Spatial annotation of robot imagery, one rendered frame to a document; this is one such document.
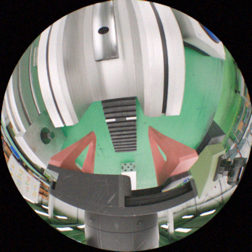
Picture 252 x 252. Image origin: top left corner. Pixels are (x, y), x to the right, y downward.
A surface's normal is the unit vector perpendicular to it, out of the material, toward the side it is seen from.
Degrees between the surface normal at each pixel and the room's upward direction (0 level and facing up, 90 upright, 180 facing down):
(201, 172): 90
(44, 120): 90
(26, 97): 90
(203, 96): 0
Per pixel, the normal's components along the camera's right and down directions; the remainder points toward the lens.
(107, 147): 0.04, 0.60
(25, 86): 1.00, -0.09
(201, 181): -0.99, -0.07
